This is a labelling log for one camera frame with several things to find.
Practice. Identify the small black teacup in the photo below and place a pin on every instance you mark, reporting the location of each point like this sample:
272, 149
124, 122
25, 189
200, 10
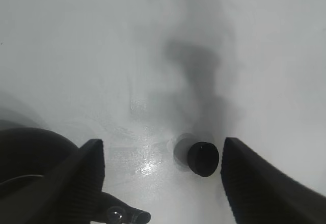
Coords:
203, 158

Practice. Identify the black cast iron teapot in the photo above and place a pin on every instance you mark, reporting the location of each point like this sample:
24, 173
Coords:
27, 154

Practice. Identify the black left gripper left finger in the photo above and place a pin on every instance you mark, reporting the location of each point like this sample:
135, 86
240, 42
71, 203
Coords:
68, 193

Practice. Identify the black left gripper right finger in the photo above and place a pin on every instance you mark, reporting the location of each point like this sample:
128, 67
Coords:
260, 193

